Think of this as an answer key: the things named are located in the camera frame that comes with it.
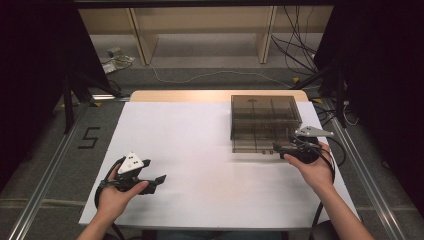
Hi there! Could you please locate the aluminium floor rail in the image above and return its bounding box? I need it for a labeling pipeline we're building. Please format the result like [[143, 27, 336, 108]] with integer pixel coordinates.
[[319, 99, 407, 240], [6, 94, 132, 240]]

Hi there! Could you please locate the dark rounded object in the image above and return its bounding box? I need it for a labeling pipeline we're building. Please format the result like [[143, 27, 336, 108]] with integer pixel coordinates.
[[313, 219, 335, 240]]

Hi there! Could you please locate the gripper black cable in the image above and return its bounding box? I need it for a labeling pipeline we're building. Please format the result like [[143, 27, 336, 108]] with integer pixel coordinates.
[[285, 127, 337, 240], [93, 156, 128, 240]]

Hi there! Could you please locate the light wooden shelf unit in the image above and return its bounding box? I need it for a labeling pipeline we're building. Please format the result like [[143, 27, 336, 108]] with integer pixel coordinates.
[[77, 5, 335, 66]]

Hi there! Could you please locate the black metal frame bar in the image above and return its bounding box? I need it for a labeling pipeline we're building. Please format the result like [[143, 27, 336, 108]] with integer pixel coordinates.
[[73, 0, 335, 9]]

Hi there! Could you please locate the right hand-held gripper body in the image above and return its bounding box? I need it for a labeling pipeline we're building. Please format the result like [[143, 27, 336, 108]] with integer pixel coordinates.
[[281, 125, 335, 165]]

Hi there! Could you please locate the white power strip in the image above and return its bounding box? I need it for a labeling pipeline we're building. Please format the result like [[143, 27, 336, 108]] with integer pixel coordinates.
[[101, 62, 117, 75]]

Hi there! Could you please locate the grey power adapter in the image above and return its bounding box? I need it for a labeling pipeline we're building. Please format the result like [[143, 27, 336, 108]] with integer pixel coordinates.
[[106, 46, 123, 59]]

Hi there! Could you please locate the dark curtain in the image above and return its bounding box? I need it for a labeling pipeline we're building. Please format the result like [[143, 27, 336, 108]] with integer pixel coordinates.
[[0, 0, 112, 195], [313, 0, 424, 215]]

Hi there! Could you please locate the white floor cable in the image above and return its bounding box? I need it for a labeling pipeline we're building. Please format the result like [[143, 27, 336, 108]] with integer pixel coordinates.
[[147, 63, 295, 90]]

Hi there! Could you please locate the black floor cable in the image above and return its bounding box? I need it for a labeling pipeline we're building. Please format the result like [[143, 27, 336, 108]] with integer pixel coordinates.
[[314, 105, 348, 168]]

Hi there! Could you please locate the white board sheet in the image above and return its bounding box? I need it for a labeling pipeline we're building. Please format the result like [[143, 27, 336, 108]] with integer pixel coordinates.
[[78, 101, 364, 231]]

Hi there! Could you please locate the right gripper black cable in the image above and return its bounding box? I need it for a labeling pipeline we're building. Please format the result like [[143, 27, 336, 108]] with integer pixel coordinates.
[[285, 127, 337, 240]]

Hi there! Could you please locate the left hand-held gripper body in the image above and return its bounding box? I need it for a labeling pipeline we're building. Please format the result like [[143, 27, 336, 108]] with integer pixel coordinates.
[[102, 152, 158, 196]]

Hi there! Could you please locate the smoky transparent drawer cabinet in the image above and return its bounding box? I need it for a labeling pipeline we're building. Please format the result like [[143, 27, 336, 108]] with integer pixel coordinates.
[[230, 94, 304, 142]]

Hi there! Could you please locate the black metal stand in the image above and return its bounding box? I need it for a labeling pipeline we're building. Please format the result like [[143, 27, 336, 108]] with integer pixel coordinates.
[[61, 70, 123, 135], [291, 57, 348, 130]]

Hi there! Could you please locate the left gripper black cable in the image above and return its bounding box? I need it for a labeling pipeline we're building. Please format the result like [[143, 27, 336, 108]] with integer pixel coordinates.
[[93, 156, 128, 240]]

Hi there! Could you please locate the person's right hand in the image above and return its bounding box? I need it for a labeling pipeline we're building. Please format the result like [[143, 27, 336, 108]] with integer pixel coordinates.
[[283, 141, 336, 197]]

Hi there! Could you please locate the bundle of black cables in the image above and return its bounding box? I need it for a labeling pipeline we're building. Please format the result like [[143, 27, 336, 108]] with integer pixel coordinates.
[[269, 5, 322, 76]]

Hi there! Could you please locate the person's left hand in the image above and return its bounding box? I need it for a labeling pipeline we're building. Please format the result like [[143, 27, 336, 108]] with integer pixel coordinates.
[[95, 163, 150, 220]]

